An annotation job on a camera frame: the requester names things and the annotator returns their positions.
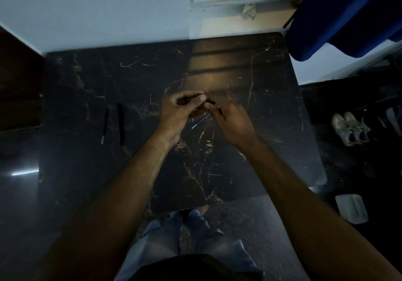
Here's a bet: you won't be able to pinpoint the black pen barrel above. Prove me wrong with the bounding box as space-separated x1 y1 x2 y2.
117 103 125 146

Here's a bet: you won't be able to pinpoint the dark wooden cabinet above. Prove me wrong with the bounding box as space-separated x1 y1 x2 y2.
0 26 45 132

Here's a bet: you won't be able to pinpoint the blue curtain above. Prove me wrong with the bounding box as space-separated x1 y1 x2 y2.
284 0 402 62

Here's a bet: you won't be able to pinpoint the blue jeans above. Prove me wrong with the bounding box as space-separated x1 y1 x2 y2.
114 209 265 281

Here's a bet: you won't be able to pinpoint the grey slipper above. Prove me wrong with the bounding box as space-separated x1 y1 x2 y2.
385 106 402 137

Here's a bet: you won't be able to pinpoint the black shirt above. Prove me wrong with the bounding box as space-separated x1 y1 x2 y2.
129 254 265 281

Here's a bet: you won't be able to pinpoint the person's left hand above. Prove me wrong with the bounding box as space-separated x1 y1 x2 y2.
155 91 207 149

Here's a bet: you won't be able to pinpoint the thin dark pen refill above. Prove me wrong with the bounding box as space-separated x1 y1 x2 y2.
101 108 109 145

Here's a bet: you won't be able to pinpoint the person's left forearm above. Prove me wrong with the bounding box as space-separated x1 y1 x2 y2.
34 131 181 281

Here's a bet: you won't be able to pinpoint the blue pen refill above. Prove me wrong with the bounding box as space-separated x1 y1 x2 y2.
191 113 211 130

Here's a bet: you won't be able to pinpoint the white shoe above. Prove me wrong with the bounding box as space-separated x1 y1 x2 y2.
332 113 357 147
344 111 371 144

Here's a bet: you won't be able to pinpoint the crumpled white cloth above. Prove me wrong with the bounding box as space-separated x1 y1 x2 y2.
241 3 257 19

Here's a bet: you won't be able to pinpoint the person's right hand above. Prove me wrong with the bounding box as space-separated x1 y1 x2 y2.
204 100 263 153

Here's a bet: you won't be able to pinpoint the person's right forearm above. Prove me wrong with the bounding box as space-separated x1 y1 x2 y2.
240 138 402 281

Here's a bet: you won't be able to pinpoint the white plastic container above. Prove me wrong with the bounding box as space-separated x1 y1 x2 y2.
335 194 369 225

